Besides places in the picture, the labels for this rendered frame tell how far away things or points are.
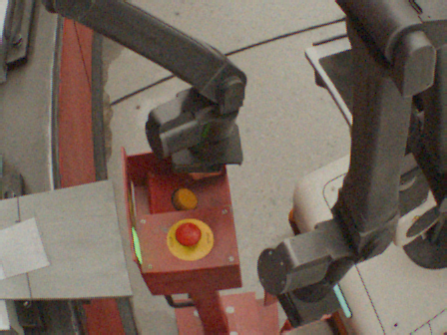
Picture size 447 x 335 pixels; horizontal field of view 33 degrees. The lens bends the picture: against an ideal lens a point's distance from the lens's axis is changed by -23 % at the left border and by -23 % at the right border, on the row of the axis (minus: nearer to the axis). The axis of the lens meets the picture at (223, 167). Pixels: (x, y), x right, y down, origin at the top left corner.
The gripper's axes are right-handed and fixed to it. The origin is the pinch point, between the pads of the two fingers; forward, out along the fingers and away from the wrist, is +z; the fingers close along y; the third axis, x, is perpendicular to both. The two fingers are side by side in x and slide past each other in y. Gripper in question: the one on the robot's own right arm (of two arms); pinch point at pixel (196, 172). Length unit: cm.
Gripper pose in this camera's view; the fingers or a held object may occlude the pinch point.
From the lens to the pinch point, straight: 144.3
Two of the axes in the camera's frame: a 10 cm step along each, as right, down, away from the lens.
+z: -1.8, 4.7, 8.6
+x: 1.3, 8.8, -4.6
